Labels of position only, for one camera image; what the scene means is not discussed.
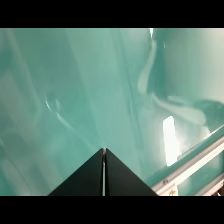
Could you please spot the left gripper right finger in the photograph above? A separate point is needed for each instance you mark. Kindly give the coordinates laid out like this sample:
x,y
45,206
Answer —
x,y
121,178

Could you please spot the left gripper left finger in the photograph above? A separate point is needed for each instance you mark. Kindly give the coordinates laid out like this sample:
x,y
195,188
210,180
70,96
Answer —
x,y
87,178

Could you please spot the silver frame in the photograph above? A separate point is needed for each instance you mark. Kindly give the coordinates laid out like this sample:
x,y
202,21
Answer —
x,y
195,171

